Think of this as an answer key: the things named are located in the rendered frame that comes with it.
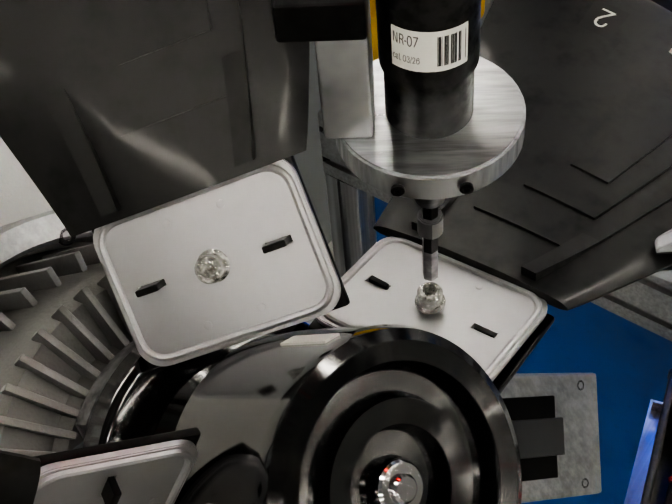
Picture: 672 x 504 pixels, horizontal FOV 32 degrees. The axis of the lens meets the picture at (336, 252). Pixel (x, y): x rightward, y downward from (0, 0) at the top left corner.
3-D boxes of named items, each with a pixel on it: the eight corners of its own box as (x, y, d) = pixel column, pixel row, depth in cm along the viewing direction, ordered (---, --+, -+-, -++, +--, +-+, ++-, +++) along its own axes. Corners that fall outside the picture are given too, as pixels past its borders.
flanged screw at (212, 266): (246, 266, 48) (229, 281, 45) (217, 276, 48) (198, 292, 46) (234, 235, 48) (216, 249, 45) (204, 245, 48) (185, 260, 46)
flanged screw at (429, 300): (432, 307, 53) (431, 273, 52) (452, 326, 53) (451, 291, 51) (409, 323, 53) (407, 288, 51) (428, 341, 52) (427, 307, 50)
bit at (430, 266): (420, 286, 50) (418, 204, 46) (416, 267, 50) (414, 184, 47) (445, 283, 50) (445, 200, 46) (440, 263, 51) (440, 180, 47)
